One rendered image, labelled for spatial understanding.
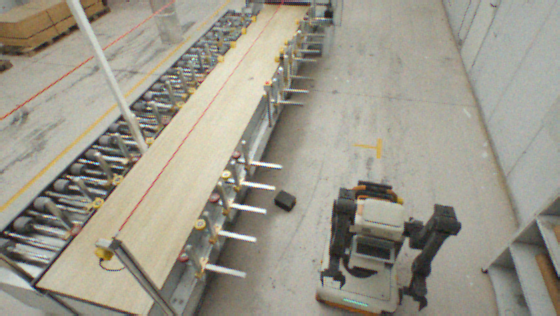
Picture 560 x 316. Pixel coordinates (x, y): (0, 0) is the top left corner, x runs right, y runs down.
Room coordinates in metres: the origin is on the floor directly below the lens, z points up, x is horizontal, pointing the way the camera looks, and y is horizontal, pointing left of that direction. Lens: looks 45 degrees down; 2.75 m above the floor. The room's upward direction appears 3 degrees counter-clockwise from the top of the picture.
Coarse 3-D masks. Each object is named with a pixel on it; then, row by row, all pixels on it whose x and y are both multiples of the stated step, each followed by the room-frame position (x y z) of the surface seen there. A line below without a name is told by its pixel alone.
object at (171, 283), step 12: (288, 48) 4.33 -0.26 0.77; (276, 72) 3.66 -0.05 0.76; (252, 120) 2.67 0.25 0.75; (252, 132) 2.62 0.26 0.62; (240, 144) 2.29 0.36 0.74; (228, 168) 1.98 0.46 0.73; (216, 192) 1.70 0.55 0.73; (192, 240) 1.25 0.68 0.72; (180, 264) 1.06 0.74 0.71; (180, 276) 1.02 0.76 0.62; (168, 288) 0.90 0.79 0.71; (72, 300) 0.84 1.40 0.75; (84, 300) 0.79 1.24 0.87; (168, 300) 0.85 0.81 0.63; (84, 312) 0.86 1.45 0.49; (96, 312) 0.81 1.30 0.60; (108, 312) 0.77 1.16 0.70; (120, 312) 0.72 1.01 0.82; (156, 312) 0.75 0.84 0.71
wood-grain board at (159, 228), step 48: (240, 48) 4.13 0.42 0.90; (192, 96) 2.97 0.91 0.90; (240, 96) 2.92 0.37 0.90; (192, 144) 2.15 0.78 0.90; (144, 192) 1.60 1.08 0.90; (192, 192) 1.57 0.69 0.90; (96, 240) 1.19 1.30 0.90; (144, 240) 1.16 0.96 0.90; (48, 288) 0.86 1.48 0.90; (96, 288) 0.84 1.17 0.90
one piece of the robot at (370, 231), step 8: (360, 200) 1.14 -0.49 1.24; (360, 208) 1.08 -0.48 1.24; (360, 216) 1.03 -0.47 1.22; (352, 224) 1.01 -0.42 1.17; (360, 224) 0.99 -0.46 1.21; (408, 224) 0.96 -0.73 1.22; (360, 232) 0.99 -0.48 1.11; (368, 232) 0.98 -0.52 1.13; (376, 232) 0.96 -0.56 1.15; (384, 232) 0.95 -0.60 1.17; (392, 232) 0.93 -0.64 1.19; (400, 232) 0.92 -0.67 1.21; (408, 232) 0.92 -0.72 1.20; (352, 256) 1.00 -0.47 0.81; (360, 256) 0.99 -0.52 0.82; (352, 264) 0.96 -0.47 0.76; (360, 264) 0.94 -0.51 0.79; (368, 264) 0.94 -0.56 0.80; (376, 264) 0.93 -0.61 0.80
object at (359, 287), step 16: (352, 272) 1.13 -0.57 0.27; (384, 272) 1.11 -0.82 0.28; (320, 288) 1.01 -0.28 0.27; (336, 288) 1.00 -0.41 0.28; (352, 288) 0.99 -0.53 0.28; (368, 288) 0.98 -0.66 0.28; (384, 288) 0.98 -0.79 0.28; (336, 304) 0.94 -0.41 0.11; (352, 304) 0.90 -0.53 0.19; (368, 304) 0.87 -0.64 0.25; (384, 304) 0.86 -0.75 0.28
